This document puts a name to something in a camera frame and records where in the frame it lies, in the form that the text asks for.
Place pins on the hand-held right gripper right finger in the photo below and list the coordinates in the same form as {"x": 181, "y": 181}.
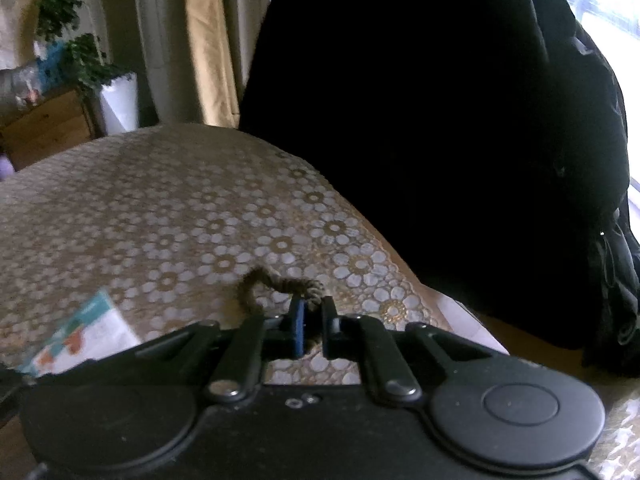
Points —
{"x": 328, "y": 327}

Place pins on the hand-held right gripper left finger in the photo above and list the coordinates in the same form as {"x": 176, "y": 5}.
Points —
{"x": 298, "y": 329}

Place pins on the patterned tablecloth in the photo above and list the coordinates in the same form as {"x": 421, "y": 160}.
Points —
{"x": 175, "y": 210}

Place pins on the colourful printed packet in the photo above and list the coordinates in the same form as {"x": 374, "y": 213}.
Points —
{"x": 85, "y": 335}

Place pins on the black coat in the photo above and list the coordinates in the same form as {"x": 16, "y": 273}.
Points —
{"x": 440, "y": 135}

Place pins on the white planter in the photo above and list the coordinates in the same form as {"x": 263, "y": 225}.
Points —
{"x": 121, "y": 102}

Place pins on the yellow curtain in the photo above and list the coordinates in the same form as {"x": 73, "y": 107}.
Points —
{"x": 212, "y": 45}

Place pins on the grey curtain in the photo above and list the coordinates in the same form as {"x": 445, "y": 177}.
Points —
{"x": 162, "y": 40}

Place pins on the wooden cabinet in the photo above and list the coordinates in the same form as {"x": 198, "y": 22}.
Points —
{"x": 47, "y": 125}

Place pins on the blue plastic item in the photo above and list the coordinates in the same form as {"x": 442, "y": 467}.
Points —
{"x": 50, "y": 62}

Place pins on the green potted plant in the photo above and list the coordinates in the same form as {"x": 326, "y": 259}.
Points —
{"x": 75, "y": 35}

